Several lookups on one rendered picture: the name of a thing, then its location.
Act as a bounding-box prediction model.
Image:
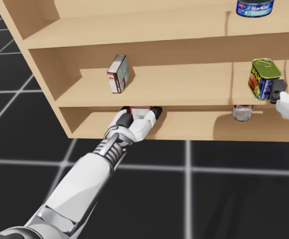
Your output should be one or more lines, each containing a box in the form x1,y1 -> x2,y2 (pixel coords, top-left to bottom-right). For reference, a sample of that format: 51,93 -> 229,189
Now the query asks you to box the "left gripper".
108,106 -> 163,143

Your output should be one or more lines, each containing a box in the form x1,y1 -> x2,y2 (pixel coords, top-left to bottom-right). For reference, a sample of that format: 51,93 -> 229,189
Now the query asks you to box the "green and blue rectangular can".
248,58 -> 283,101

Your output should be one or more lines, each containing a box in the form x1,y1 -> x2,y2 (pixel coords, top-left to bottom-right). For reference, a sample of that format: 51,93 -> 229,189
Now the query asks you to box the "red and white carton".
106,54 -> 131,95

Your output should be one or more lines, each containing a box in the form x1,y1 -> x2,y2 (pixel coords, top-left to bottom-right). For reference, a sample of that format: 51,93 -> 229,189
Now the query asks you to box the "red and white can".
232,104 -> 255,122

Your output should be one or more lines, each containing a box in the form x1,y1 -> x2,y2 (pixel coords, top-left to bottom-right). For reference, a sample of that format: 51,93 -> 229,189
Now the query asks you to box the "pale wooden shelf unit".
0,0 -> 289,143

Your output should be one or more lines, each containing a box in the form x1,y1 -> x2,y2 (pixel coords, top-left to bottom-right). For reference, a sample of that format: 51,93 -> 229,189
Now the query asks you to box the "blue flat can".
235,0 -> 276,18

